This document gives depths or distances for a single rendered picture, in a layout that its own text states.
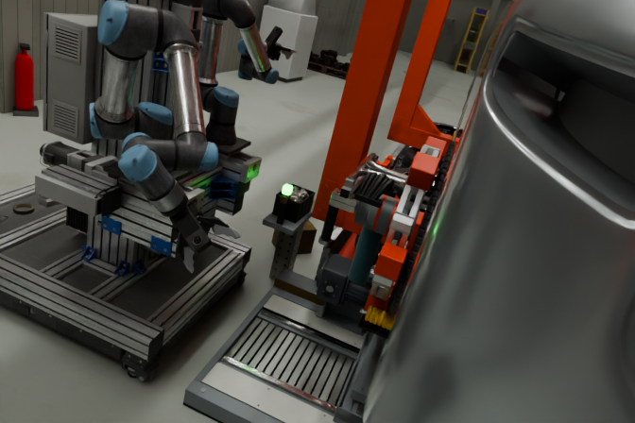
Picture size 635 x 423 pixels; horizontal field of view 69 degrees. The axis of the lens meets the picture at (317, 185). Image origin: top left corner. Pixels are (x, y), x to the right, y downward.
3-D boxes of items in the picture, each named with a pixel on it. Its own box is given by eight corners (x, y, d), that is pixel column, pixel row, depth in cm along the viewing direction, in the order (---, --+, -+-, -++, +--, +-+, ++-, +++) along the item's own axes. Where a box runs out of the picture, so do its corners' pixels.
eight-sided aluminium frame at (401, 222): (377, 327, 153) (429, 178, 133) (358, 319, 155) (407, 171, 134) (403, 256, 202) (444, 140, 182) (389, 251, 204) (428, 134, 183)
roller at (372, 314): (435, 353, 163) (440, 340, 161) (356, 320, 170) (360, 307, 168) (437, 343, 168) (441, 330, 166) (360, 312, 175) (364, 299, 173)
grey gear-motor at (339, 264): (386, 359, 214) (409, 297, 201) (304, 323, 224) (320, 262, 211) (394, 335, 230) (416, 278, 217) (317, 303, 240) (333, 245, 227)
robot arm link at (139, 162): (144, 136, 103) (149, 151, 97) (171, 170, 110) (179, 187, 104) (112, 155, 102) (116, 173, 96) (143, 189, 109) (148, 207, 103)
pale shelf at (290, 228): (292, 236, 229) (294, 230, 228) (262, 224, 233) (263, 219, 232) (320, 207, 267) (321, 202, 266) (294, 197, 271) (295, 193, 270)
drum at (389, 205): (405, 250, 164) (418, 215, 159) (349, 229, 169) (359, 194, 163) (411, 235, 176) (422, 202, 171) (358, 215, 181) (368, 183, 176)
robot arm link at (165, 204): (180, 186, 104) (148, 208, 103) (190, 200, 107) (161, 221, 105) (170, 173, 110) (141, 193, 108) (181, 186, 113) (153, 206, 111)
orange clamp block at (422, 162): (429, 193, 143) (435, 175, 136) (404, 184, 145) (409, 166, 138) (435, 176, 147) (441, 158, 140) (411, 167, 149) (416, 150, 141)
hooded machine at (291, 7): (269, 69, 887) (287, -23, 825) (305, 79, 871) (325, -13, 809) (250, 73, 812) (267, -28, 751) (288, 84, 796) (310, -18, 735)
